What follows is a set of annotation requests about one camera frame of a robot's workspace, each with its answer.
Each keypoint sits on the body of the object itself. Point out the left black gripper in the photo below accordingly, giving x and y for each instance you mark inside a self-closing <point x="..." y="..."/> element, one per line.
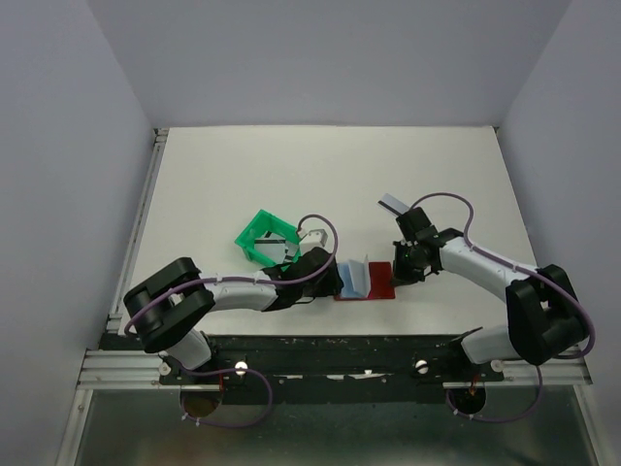
<point x="333" y="283"/>

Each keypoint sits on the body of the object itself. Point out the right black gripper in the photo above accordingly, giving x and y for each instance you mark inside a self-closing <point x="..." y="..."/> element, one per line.
<point x="402" y="277"/>

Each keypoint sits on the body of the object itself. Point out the red card holder wallet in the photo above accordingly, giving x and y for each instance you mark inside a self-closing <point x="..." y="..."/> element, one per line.
<point x="366" y="280"/>

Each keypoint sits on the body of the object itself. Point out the green plastic card tray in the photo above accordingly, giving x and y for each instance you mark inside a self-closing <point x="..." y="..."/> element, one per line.
<point x="265" y="223"/>

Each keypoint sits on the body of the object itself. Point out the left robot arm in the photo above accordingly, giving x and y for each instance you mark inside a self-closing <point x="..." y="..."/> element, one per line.
<point x="165" y="308"/>

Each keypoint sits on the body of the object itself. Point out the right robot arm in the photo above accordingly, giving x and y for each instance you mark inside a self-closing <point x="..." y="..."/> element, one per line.
<point x="543" y="319"/>

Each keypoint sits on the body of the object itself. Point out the white magnetic stripe card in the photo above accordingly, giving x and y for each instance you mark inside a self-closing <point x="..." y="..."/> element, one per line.
<point x="392" y="205"/>

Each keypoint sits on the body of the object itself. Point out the silver card in tray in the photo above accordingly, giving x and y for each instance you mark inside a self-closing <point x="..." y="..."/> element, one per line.
<point x="273" y="249"/>

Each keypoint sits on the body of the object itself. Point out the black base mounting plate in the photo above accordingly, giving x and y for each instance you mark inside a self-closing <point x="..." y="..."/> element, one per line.
<point x="333" y="369"/>

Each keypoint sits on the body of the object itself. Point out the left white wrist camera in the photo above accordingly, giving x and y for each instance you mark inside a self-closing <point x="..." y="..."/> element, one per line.
<point x="316" y="238"/>

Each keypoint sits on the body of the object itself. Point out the left aluminium rail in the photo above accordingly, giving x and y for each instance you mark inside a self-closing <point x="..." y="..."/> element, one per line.
<point x="116" y="311"/>

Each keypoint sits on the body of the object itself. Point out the aluminium rail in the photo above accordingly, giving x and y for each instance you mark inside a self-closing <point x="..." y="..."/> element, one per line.
<point x="116" y="311"/>
<point x="133" y="370"/>

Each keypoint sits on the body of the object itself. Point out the front aluminium rail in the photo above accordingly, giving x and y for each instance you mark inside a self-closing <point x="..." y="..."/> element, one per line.
<point x="133" y="370"/>

